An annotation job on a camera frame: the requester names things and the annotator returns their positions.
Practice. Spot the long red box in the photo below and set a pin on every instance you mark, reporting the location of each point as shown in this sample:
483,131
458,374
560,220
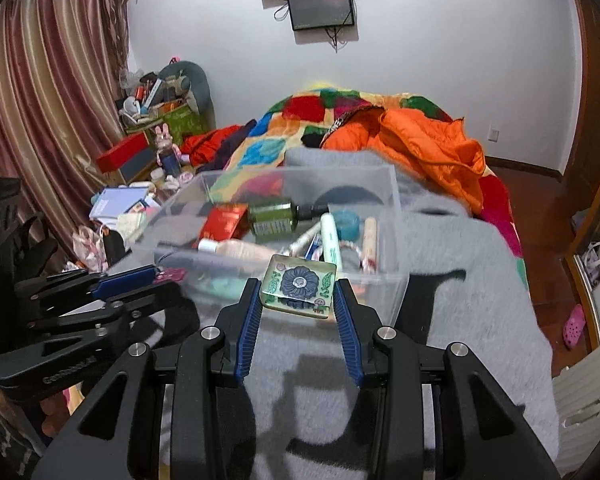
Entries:
122,152

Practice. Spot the blue tape roll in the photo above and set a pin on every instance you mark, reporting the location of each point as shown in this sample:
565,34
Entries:
350,225

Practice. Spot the pink rabbit toy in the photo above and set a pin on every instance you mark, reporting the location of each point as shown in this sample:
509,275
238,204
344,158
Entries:
165,136

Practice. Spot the person's left forearm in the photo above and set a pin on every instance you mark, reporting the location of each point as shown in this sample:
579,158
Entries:
15,445

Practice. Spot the dark navy garment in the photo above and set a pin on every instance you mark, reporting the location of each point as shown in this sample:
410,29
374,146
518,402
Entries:
237,137

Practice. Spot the pink slipper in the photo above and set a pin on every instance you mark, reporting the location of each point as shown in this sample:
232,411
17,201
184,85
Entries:
575,327

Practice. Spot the green bag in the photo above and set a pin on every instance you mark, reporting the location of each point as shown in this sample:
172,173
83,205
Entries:
180,122

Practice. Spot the beige tube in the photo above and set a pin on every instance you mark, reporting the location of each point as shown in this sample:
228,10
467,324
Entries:
369,240

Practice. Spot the person's left hand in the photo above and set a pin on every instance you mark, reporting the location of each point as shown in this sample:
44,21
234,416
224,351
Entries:
57,415

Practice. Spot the pale green tube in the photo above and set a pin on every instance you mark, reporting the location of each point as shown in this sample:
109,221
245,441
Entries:
329,240

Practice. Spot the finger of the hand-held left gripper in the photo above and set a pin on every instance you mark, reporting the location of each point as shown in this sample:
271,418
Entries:
145,300
125,282

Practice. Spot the pink charm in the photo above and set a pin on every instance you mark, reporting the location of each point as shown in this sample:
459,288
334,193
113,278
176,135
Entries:
172,274

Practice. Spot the white wall socket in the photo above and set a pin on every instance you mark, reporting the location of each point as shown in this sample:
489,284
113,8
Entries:
493,134

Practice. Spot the grey fluffy blanket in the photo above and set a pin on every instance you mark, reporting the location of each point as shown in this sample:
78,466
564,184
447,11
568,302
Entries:
480,285

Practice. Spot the striped red gold curtain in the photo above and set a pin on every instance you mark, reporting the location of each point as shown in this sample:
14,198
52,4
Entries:
40,85

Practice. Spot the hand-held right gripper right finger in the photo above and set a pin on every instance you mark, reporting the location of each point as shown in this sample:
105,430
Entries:
348,332

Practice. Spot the green glass bottle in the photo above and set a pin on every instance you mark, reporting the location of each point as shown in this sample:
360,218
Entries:
275,217

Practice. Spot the pink plastic bag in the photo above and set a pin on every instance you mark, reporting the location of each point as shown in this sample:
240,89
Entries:
87,247

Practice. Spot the white capped lotion bottle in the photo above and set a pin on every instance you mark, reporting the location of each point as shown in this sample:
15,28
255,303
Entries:
240,250

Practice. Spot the clear plastic storage box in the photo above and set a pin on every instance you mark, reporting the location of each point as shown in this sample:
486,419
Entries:
382,300

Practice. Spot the orange jacket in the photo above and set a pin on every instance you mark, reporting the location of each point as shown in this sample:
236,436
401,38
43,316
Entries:
430,145

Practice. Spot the white plastic stool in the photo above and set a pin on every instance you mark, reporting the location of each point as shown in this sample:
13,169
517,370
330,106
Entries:
580,390

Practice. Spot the colourful patchwork quilt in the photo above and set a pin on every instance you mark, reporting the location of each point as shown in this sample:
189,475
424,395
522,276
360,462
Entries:
270,152

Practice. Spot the blue notebook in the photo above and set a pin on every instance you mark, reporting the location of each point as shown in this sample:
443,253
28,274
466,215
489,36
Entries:
115,205

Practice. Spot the small red box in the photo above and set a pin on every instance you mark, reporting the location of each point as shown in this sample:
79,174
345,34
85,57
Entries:
222,220

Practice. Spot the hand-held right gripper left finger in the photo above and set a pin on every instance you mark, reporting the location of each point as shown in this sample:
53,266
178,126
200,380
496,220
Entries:
247,332

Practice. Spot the red garment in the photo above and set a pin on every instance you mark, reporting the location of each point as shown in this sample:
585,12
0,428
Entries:
210,145

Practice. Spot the wooden wardrobe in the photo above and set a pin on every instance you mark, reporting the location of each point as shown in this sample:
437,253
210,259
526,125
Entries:
597,110

